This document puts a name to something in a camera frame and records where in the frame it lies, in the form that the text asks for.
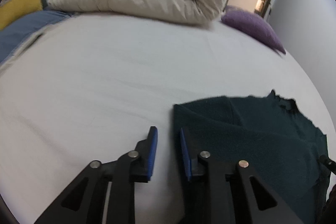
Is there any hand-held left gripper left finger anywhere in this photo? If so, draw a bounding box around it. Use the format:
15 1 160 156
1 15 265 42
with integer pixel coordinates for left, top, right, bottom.
34 126 159 224

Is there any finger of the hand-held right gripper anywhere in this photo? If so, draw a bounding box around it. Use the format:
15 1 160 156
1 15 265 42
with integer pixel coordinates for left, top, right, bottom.
320 155 336 175

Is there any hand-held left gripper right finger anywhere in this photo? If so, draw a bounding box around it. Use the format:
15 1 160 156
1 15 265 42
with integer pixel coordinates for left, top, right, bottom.
179 127 305 224

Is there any dark green knit sweater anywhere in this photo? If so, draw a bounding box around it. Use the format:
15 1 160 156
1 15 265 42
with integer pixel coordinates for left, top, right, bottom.
173 90 332 224

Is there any white bed sheet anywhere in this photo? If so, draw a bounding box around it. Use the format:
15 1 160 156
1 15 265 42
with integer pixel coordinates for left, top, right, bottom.
0 10 330 224

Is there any purple pillow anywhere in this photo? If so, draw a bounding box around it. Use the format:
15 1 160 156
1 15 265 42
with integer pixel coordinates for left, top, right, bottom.
220 6 286 54

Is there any blue blanket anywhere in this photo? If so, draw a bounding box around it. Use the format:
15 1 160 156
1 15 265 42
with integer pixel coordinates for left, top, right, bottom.
0 10 72 64

